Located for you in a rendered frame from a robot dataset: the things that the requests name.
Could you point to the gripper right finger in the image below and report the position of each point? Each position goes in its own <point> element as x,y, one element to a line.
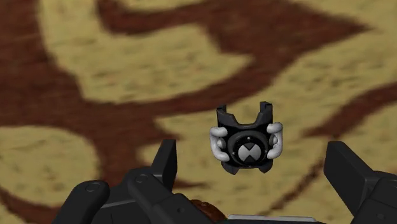
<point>356,176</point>

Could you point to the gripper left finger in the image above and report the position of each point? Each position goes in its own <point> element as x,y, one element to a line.
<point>145,192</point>

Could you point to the black and white toy wristband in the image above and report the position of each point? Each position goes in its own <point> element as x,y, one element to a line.
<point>246,139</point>

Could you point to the brown and beige patterned rug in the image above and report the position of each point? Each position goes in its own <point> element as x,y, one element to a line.
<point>130,71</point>

